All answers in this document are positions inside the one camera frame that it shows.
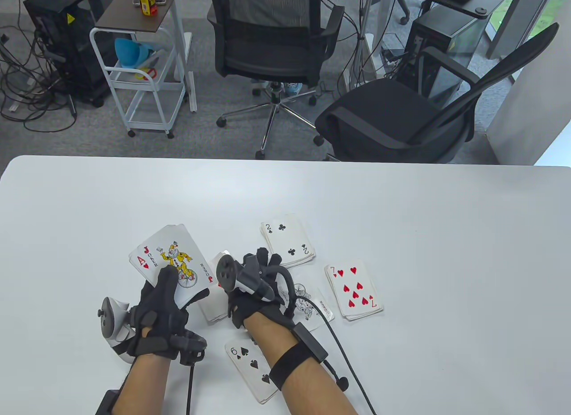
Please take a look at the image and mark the person's left hand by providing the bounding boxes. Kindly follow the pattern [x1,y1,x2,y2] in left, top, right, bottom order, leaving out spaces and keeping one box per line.
[129,266,210,360]

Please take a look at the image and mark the person's right hand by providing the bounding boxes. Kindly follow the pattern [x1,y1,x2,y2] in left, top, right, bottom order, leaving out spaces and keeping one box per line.
[228,248,296,331]

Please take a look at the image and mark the pile of face-up diamonds cards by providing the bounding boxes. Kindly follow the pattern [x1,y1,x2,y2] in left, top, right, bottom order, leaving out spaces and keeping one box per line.
[198,250,233,323]

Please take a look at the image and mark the pile of face-up spades cards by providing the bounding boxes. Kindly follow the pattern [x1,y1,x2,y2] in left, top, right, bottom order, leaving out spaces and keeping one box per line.
[224,337,280,404]

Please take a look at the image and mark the black line drawing joker card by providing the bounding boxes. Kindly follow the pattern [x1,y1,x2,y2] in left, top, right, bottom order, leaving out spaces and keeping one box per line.
[279,279,335,333]

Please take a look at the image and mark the stack of red-backed playing cards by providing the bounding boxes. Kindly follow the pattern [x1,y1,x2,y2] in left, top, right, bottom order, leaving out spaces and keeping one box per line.
[128,224,219,309]

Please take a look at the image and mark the pile of face-up clubs cards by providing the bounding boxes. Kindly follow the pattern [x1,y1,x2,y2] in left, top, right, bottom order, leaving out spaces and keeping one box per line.
[260,214,316,269]

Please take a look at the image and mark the pile of face-up hearts cards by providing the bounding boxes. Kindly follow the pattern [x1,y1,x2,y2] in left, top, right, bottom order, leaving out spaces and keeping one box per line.
[325,260,384,321]

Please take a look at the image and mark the person's right forearm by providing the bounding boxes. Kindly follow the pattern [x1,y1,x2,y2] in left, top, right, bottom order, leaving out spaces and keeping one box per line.
[244,310,358,415]

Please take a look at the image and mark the person's left forearm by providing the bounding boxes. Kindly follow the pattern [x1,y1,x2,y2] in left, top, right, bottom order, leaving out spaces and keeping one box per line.
[112,355,172,415]

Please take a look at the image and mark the grey left hand controller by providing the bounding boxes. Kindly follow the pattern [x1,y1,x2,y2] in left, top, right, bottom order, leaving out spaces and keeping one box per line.
[97,297,135,360]

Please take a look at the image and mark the black padded office chair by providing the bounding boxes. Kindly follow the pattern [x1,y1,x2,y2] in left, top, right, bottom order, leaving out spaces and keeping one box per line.
[314,23,560,164]

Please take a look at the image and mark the black mesh back office chair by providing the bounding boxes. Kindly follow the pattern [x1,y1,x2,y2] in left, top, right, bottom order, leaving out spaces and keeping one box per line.
[206,0,346,160]

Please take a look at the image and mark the blue plastic bowl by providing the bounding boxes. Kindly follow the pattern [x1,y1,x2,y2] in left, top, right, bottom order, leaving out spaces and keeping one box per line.
[115,37,157,70]

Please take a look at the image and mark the black computer tower yellow sticker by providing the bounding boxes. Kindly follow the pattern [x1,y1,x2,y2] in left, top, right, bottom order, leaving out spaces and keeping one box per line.
[23,0,122,107]

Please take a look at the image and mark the brown top white side table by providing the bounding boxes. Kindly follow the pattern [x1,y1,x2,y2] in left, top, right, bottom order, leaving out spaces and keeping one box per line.
[95,0,198,113]

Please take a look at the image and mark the black chair base with casters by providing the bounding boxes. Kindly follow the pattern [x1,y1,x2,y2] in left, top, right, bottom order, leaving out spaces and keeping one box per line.
[395,0,433,26]

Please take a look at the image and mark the black glass side computer tower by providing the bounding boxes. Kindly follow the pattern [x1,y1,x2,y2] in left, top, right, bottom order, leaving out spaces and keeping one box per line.
[395,7,490,109]

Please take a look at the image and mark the dark office desk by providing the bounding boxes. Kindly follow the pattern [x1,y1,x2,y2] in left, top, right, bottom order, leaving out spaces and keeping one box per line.
[395,0,508,18]

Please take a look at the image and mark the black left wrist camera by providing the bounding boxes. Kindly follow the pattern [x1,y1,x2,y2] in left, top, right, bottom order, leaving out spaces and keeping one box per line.
[170,330,208,366]

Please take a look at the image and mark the black right forearm strap pack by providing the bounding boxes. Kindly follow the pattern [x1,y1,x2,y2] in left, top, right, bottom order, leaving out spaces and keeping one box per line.
[269,324,329,391]

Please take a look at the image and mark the black forearm strap pack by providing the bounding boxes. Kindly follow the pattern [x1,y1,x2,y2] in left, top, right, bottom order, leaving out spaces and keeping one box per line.
[95,390,120,415]
[269,324,329,391]

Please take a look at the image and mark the black left glove cable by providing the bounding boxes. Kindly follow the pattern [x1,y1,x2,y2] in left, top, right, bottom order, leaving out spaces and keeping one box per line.
[185,364,198,415]

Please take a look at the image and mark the black glove cable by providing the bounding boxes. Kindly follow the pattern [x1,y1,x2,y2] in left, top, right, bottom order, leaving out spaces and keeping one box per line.
[185,364,198,415]
[277,266,377,415]

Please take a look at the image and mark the black left forearm strap pack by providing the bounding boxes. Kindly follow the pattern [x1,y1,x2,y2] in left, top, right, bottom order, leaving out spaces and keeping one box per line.
[95,390,120,415]

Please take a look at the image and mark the black right glove cable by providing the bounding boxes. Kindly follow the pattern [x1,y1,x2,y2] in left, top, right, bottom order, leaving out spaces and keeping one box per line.
[277,266,377,415]

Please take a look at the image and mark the white wire rolling cart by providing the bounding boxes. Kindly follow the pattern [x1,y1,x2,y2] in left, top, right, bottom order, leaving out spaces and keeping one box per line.
[89,27,187,139]

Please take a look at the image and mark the tangle of black floor cables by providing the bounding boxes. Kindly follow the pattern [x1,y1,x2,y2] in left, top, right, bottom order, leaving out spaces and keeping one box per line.
[0,25,80,132]

